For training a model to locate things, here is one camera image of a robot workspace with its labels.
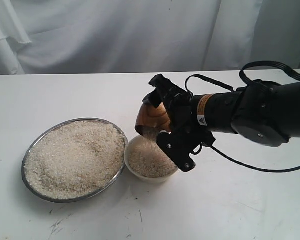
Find pile of uncooked white rice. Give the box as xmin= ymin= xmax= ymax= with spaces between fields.
xmin=127 ymin=127 xmax=178 ymax=179

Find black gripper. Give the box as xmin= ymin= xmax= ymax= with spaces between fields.
xmin=142 ymin=73 xmax=216 ymax=173

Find white backdrop curtain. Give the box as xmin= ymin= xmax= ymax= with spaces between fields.
xmin=0 ymin=0 xmax=300 ymax=75

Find brown wooden cup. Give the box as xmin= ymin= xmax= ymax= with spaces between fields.
xmin=134 ymin=103 xmax=171 ymax=136

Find metal plate of rice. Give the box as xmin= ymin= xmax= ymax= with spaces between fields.
xmin=21 ymin=118 xmax=128 ymax=204

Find white rice grains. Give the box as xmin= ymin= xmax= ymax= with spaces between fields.
xmin=25 ymin=121 xmax=125 ymax=199

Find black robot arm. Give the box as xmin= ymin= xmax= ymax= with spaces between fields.
xmin=142 ymin=74 xmax=300 ymax=172

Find black cable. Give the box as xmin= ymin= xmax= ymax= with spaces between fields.
xmin=184 ymin=59 xmax=300 ymax=173

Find small white ceramic bowl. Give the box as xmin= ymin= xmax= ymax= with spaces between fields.
xmin=124 ymin=136 xmax=179 ymax=184

